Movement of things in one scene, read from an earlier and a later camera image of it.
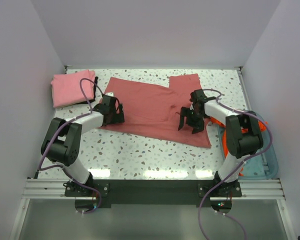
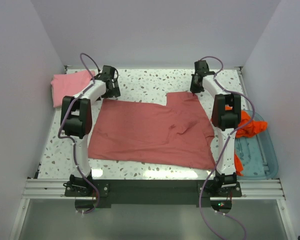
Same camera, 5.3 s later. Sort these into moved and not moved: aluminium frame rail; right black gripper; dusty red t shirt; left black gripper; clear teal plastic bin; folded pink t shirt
Moved: right black gripper; dusty red t shirt; left black gripper
Not moved: aluminium frame rail; clear teal plastic bin; folded pink t shirt
